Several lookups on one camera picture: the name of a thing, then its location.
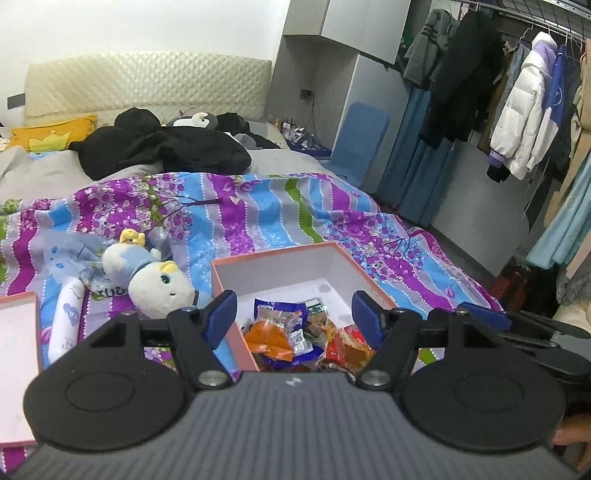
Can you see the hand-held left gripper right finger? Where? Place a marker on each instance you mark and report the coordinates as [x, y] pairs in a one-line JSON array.
[[368, 318]]

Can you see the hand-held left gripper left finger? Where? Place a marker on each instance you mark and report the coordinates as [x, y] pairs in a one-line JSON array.
[[222, 316]]

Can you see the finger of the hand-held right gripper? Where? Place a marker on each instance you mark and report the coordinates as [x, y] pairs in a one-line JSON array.
[[485, 316]]

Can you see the red clear snack packet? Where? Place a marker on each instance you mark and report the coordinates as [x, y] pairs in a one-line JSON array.
[[353, 346]]

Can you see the orange snack packet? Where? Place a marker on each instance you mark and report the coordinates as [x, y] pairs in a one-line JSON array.
[[272, 339]]

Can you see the blue snack packet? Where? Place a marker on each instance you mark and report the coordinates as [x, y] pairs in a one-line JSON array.
[[277, 308]]

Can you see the green snack packet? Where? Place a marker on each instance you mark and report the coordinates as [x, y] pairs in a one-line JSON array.
[[314, 306]]

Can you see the pink cardboard box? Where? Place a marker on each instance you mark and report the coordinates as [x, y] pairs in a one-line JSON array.
[[286, 272]]

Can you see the person's right hand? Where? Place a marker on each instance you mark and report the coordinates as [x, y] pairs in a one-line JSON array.
[[572, 429]]

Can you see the dark red bag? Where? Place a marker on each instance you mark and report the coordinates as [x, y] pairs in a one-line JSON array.
[[508, 279]]

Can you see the white blue plush toy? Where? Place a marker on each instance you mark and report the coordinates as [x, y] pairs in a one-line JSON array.
[[157, 290]]

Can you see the floral striped bedsheet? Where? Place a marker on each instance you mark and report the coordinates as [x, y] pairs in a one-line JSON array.
[[258, 212]]

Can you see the light blue hanging garment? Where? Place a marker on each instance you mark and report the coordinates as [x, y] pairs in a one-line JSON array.
[[561, 221]]

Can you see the white tube bottle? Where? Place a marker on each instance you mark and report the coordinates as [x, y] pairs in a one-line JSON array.
[[69, 318]]

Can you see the pale blue plastic bag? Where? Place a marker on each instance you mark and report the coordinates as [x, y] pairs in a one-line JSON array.
[[69, 258]]

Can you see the blue folding chair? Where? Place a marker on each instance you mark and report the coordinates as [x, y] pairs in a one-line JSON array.
[[360, 143]]

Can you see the black clothes pile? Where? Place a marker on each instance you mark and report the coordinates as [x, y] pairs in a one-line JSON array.
[[161, 147]]

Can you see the beige hanging garment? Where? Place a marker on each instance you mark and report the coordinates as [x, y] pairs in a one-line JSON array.
[[579, 152]]

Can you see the cluttered bedside table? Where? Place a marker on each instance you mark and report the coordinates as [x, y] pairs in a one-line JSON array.
[[300, 136]]

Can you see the pink cardboard box lid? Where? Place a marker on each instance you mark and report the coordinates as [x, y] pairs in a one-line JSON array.
[[18, 369]]

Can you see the white purple puffer jacket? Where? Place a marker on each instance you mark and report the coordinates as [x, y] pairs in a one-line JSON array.
[[526, 106]]

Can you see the grey blanket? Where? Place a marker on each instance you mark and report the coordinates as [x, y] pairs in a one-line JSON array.
[[37, 173]]

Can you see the black hanging coat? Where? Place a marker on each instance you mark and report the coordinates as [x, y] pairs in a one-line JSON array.
[[466, 78]]

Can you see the cream quilted headboard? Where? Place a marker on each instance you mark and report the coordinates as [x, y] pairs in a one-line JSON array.
[[147, 85]]

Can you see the yellow pillow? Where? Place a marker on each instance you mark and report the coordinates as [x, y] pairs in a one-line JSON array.
[[51, 136]]

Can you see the grey wardrobe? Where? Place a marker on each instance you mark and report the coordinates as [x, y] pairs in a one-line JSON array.
[[341, 50]]

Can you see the grey striped hoodie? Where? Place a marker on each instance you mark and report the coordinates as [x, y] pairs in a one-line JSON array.
[[427, 46]]

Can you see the black wall socket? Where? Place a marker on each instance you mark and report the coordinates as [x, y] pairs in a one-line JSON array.
[[306, 93]]

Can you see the grey wall switch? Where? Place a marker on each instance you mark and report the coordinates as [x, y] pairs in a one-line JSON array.
[[16, 100]]

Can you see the metal clothes rail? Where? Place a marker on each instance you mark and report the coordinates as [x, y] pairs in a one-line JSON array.
[[531, 11]]

